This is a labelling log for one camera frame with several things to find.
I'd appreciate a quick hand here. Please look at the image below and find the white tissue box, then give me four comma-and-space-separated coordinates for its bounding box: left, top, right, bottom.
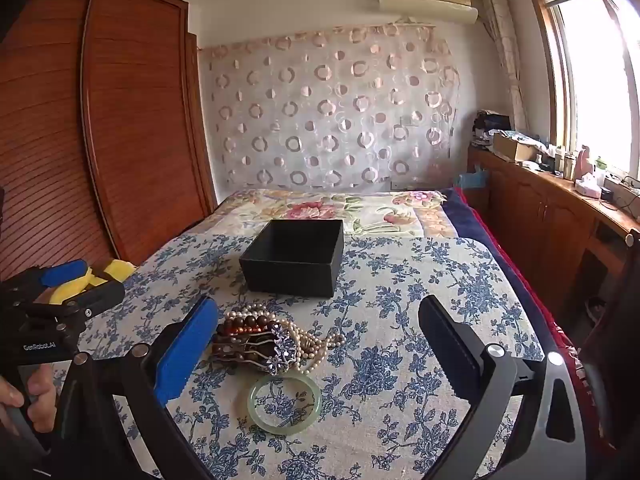
573, 175, 604, 199

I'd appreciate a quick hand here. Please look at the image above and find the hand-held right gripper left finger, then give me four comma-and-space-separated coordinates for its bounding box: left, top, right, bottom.
40, 295, 221, 480

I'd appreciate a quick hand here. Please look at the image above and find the wooden frame window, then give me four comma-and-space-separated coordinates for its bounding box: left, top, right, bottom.
522, 0, 640, 177

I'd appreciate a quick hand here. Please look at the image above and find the white pearl necklace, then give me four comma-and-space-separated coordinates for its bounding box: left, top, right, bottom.
224, 302, 347, 374

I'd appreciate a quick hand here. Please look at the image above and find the brown wooden cabinet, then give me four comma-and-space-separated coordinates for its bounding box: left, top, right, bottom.
467, 144, 640, 313

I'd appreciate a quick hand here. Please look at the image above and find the circle pattern sheer curtain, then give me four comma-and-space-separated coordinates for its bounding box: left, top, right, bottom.
197, 23, 461, 194

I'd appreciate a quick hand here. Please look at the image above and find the brown wooden wardrobe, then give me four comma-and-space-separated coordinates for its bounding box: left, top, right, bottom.
0, 0, 219, 282

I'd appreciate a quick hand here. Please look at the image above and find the brown bead bracelet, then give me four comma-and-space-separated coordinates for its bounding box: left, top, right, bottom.
214, 309, 279, 362

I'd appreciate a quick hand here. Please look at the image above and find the open cardboard box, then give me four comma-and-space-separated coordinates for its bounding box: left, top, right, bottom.
492, 130, 544, 162

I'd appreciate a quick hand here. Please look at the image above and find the person's left hand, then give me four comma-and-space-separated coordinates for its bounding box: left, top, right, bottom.
0, 363, 58, 435

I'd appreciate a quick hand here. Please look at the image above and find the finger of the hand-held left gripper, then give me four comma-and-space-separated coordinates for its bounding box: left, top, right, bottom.
27, 280, 127, 320
10, 259, 91, 291

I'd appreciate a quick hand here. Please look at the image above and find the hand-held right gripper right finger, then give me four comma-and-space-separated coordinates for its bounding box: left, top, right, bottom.
418, 295, 601, 480

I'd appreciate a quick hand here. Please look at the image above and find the pale green jade bangle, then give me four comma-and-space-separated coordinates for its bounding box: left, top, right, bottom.
247, 372, 322, 433

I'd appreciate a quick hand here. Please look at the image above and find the blue floral cloth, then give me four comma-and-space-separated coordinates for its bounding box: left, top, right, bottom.
50, 232, 557, 480

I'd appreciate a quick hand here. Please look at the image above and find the yellow foam pad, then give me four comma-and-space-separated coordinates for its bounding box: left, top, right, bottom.
49, 258, 137, 306

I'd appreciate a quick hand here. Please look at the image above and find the light blue bag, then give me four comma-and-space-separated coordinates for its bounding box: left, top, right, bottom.
457, 167, 489, 191

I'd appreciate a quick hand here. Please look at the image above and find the patterned window curtain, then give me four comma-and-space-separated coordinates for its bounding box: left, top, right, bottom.
477, 0, 529, 134

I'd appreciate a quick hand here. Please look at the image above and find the dark pile of clutter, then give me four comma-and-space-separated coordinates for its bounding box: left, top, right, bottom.
472, 110, 512, 147

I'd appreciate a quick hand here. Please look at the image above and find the pink figurine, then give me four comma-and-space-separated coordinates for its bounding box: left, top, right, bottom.
575, 144, 594, 181

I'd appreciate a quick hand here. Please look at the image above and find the black cardboard box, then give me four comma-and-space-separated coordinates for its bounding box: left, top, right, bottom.
238, 218, 345, 299

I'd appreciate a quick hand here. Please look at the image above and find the dark blue and red blanket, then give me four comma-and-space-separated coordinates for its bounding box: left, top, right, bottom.
440, 187, 592, 413

